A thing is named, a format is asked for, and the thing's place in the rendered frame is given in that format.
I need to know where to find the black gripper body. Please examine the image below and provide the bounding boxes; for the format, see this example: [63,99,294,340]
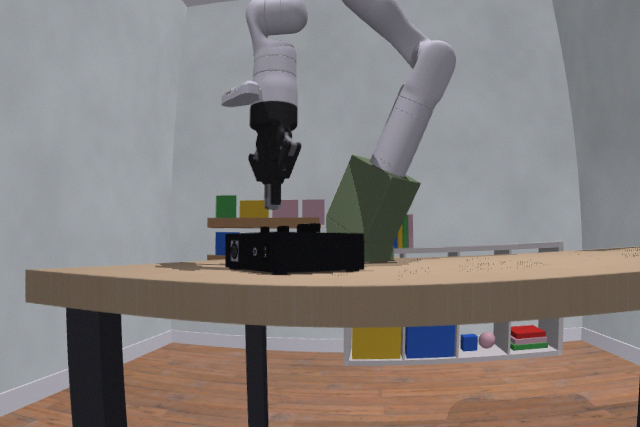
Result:
[250,101,297,162]

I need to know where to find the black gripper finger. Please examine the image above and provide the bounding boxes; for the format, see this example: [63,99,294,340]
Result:
[248,140,269,209]
[264,132,301,209]

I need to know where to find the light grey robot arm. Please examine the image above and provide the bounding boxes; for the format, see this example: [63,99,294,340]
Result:
[221,0,456,177]

